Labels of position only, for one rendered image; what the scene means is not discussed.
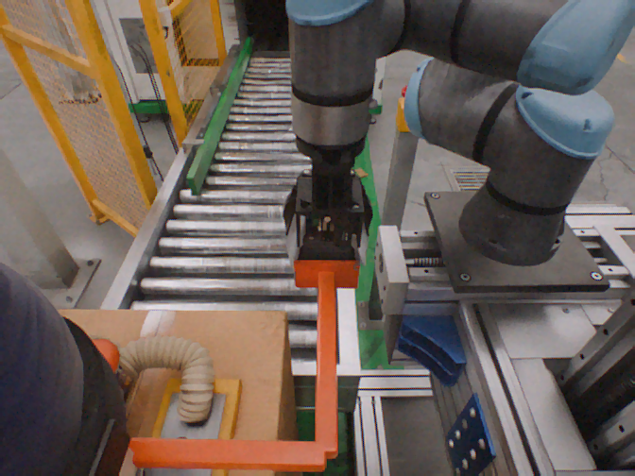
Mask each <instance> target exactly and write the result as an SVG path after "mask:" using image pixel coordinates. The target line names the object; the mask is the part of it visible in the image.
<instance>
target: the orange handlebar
mask: <svg viewBox="0 0 635 476"><path fill-rule="evenodd" d="M91 339H92V342H94V343H95V345H96V346H97V347H98V349H99V350H100V351H101V352H102V354H103V355H104V356H105V358H106V360H107V361H108V363H109V364H110V365H112V369H113V371H114V373H115V372H116V370H117V367H118V365H119V360H120V353H119V350H118V347H117V346H116V345H115V344H114V343H113V342H110V340H109V339H105V338H91ZM129 448H130V449H131V450H132V451H133V452H134V455H133V460H132V462H133V464H134V465H135V466H136V467H137V468H171V469H218V470H267V471H315V472H321V471H323V470H324V469H325V466H326V458H329V459H333V458H336V456H337V453H338V427H337V373H336V320H335V273H333V272H320V273H318V290H317V382H316V428H315V441H282V440H231V439H181V438H131V441H130V444H129Z"/></svg>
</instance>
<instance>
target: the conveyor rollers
mask: <svg viewBox="0 0 635 476"><path fill-rule="evenodd" d="M290 89H292V77H291V76H290V58H249V62H248V65H247V67H246V71H245V73H244V75H243V78H242V81H241V83H240V86H239V90H238V92H236V95H235V98H234V100H233V102H232V107H231V110H230V112H229V115H228V118H227V120H226V123H225V126H224V128H223V131H222V134H221V136H220V139H218V143H217V145H216V148H215V152H214V154H213V157H212V160H211V163H210V166H209V168H208V171H207V174H206V176H277V177H205V180H204V182H203V184H202V187H200V189H292V186H293V184H295V185H297V184H296V182H297V177H298V176H299V175H300V174H302V169H311V168H312V160H311V158H308V157H306V156H304V155H302V154H301V153H300V152H299V150H298V149H297V147H296V133H295V132H294V129H293V117H292V96H290ZM190 192H191V190H180V202H182V203H284V202H285V200H286V198H287V196H288V194H289V193H290V191H289V190H199V192H198V195H191V194H190ZM174 216H175V217H176V218H283V205H203V204H176V205H175V206H174ZM167 231H168V233H169V234H224V235H285V224H284V221H210V220H169V221H168V222H167ZM159 250H160V252H205V253H287V250H286V242H285V239H273V238H161V239H160V241H159ZM150 267H151V270H152V272H198V273H294V265H291V264H289V258H242V257H153V258H152V259H151V262H150ZM141 291H142V293H143V294H177V295H287V296H317V295H318V289H316V287H296V286H295V279H209V278H143V279H142V281H141ZM130 309H131V310H183V311H286V313H287V319H311V320H318V303H317V302H244V301H133V303H132V304H131V308H130ZM288 333H289V345H290V348H316V347H317V336H318V330H290V329H288Z"/></svg>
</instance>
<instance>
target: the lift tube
mask: <svg viewBox="0 0 635 476"><path fill-rule="evenodd" d="M83 389H84V370H83V362H82V358H81V355H80V352H79V349H78V347H77V343H76V340H74V338H73V336H72V334H71V333H70V331H69V329H68V327H67V325H66V322H65V320H64V319H63V317H62V315H61V314H60V312H59V310H58V309H56V308H55V307H54V304H53V303H52V302H51V300H50V299H49V298H48V297H47V296H46V294H45V293H44V292H43V291H42V290H41V289H40V288H38V287H37V285H35V284H34V283H33V282H32V281H31V280H29V279H28V278H27V277H25V276H24V275H21V274H20V273H18V272H17V271H15V270H14V269H12V267H10V266H9V265H7V264H5V263H1V262H0V476H60V475H61V474H62V472H63V471H64V469H65V467H66V464H67V462H68V461H69V459H70V457H71V455H72V452H73V449H74V446H75V443H76V441H77V439H78V436H79V433H80V429H81V418H82V402H83Z"/></svg>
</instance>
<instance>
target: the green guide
mask: <svg viewBox="0 0 635 476"><path fill-rule="evenodd" d="M231 50H241V54H240V56H239V58H238V60H237V61H236V63H235V64H234V66H233V69H232V73H231V76H230V78H229V80H228V83H227V85H223V84H212V85H211V87H210V91H211V96H213V94H214V93H213V89H225V90H224V93H223V94H222V96H221V99H220V101H218V103H217V107H216V109H215V112H214V115H213V117H212V119H211V122H210V125H209V126H208V129H207V131H206V133H205V135H204V138H203V140H193V139H184V140H182V143H181V147H182V150H184V154H186V151H187V147H186V145H200V146H199V148H198V150H197V154H196V156H195V157H194V161H193V163H192V165H191V168H190V170H189V172H188V175H187V177H186V180H187V181H188V182H189V186H190V189H191V192H190V194H191V196H197V195H198V192H199V190H200V187H202V184H203V182H204V180H205V176H206V174H207V171H208V168H209V166H210V163H211V160H212V157H213V154H214V152H215V148H216V145H217V143H218V139H220V136H221V134H222V131H223V128H224V126H225V123H226V120H227V118H228V115H229V112H230V110H231V107H232V102H233V100H234V98H235V95H236V92H238V90H239V86H240V83H241V81H242V78H243V75H244V73H245V71H246V67H247V65H248V62H249V58H250V55H251V51H252V43H251V37H247V39H246V41H245V43H244V46H243V48H230V49H229V54H230V58H231Z"/></svg>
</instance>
